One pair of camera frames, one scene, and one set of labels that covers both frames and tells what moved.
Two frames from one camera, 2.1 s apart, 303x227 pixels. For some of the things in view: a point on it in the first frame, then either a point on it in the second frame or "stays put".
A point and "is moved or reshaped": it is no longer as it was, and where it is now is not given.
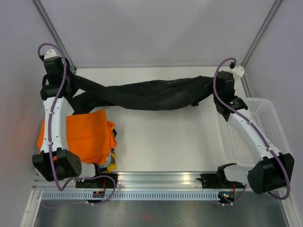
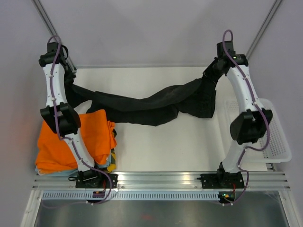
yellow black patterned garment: (112, 166) stays put
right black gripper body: (218, 95) -> (213, 71)
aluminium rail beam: (155, 181) stays put
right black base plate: (218, 180) stays put
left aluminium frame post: (54, 31) stays put
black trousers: (162, 96) is moved or reshaped
